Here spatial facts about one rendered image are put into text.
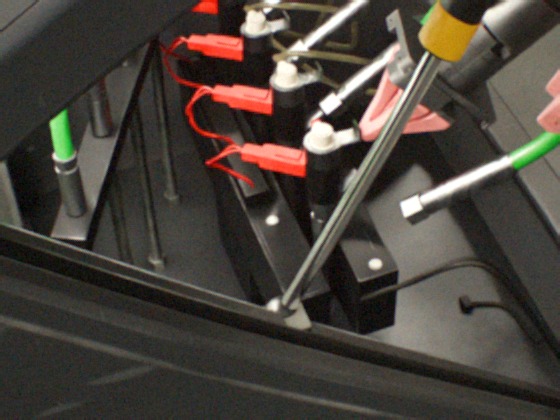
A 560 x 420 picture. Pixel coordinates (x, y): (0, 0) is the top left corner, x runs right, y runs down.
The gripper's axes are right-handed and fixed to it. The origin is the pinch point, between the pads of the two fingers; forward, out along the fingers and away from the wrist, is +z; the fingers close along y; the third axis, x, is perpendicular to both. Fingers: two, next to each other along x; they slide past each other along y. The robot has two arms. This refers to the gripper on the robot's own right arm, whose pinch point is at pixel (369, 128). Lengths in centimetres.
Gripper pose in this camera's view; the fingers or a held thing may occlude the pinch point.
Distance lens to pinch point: 93.6
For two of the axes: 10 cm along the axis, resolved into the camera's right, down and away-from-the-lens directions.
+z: -6.6, 5.3, 5.4
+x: 0.6, 7.5, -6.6
